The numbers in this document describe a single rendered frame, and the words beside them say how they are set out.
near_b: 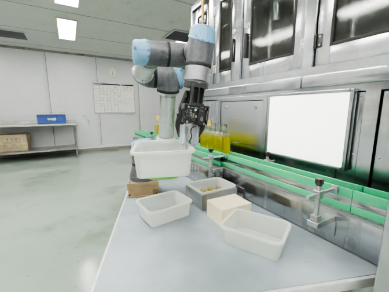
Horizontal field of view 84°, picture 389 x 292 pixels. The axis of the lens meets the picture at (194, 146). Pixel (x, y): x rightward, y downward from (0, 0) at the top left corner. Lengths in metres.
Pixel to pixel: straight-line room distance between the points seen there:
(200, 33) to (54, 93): 6.51
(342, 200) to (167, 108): 0.85
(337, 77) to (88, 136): 6.58
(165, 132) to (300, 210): 0.74
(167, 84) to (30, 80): 6.15
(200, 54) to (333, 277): 0.75
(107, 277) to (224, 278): 0.34
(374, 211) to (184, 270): 0.63
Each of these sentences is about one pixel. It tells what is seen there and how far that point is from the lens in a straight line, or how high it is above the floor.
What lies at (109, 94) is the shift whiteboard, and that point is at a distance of 7.09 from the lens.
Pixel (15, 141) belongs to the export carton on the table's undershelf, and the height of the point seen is 0.50.
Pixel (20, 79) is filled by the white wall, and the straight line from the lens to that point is 7.11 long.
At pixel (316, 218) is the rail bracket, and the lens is 0.87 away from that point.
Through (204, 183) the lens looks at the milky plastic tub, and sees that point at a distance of 1.24.
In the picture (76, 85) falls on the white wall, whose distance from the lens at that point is 7.04.
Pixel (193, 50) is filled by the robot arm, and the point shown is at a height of 1.39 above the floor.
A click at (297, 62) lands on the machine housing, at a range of 1.28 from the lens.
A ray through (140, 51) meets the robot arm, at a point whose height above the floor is 1.40.
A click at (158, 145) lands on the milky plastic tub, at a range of 0.77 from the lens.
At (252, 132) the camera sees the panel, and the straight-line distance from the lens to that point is 1.39.
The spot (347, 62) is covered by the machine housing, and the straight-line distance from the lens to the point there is 1.13.
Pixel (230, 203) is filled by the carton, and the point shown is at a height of 0.83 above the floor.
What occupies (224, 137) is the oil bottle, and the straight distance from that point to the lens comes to 1.37.
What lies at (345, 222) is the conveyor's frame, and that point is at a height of 0.85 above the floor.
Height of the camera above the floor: 1.24
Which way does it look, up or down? 10 degrees down
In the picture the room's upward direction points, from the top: straight up
